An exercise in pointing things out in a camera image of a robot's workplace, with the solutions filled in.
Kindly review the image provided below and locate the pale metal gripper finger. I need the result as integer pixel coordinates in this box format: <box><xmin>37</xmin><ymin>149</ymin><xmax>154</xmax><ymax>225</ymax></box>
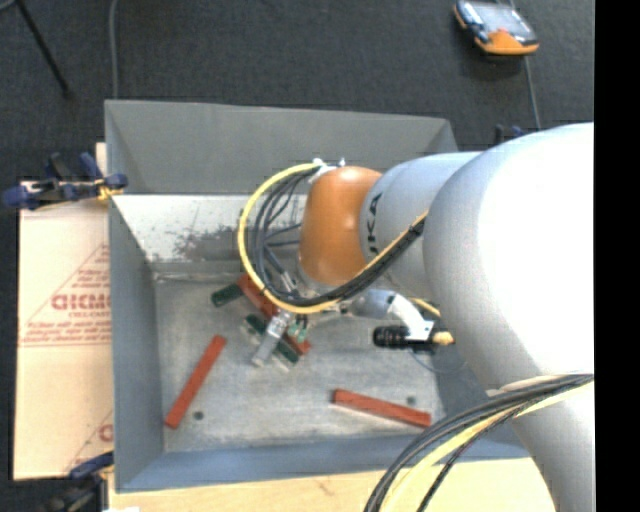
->
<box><xmin>240</xmin><ymin>318</ymin><xmax>265</xmax><ymax>347</ymax></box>
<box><xmin>250</xmin><ymin>312</ymin><xmax>292</xmax><ymax>369</ymax></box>

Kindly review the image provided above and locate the brown cardboard board, red print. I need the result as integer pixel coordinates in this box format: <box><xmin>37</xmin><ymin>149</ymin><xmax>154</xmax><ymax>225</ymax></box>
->
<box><xmin>11</xmin><ymin>198</ymin><xmax>116</xmax><ymax>482</ymax></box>

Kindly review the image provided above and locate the grey metal bin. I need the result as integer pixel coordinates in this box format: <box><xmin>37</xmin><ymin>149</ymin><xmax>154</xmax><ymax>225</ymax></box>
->
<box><xmin>103</xmin><ymin>98</ymin><xmax>532</xmax><ymax>494</ymax></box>

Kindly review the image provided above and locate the black cylinder on white bracket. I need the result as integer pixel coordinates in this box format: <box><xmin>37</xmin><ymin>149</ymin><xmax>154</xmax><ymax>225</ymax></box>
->
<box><xmin>349</xmin><ymin>288</ymin><xmax>456</xmax><ymax>352</ymax></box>

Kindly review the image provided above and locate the red-brown flat block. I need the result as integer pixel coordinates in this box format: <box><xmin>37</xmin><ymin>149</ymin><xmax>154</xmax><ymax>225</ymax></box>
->
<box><xmin>330</xmin><ymin>388</ymin><xmax>433</xmax><ymax>429</ymax></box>
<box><xmin>236</xmin><ymin>273</ymin><xmax>312</xmax><ymax>355</ymax></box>
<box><xmin>164</xmin><ymin>334</ymin><xmax>228</xmax><ymax>430</ymax></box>

